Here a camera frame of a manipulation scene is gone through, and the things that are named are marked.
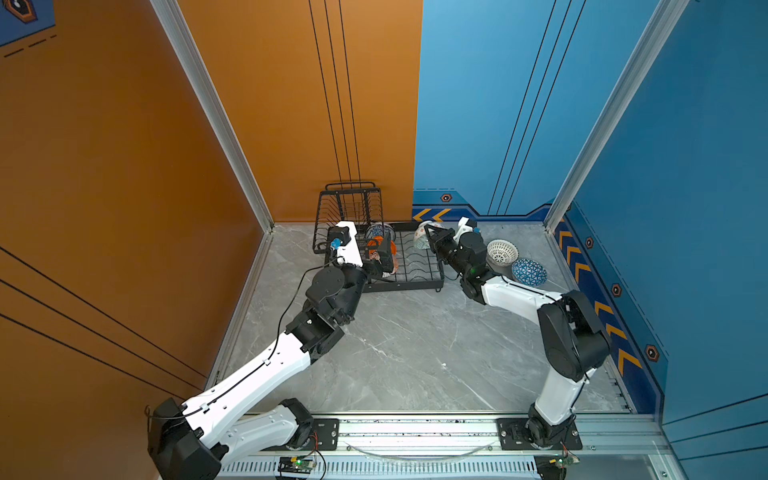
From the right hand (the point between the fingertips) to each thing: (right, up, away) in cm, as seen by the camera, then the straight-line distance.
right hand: (419, 225), depth 86 cm
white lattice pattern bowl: (+32, -8, +23) cm, 40 cm away
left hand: (-12, -3, -20) cm, 24 cm away
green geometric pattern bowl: (+1, -4, +1) cm, 4 cm away
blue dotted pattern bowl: (+39, -15, +16) cm, 45 cm away
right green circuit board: (+33, -57, -17) cm, 68 cm away
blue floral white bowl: (-12, +1, +26) cm, 28 cm away
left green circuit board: (-30, -58, -15) cm, 67 cm away
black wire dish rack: (-19, +9, +16) cm, 26 cm away
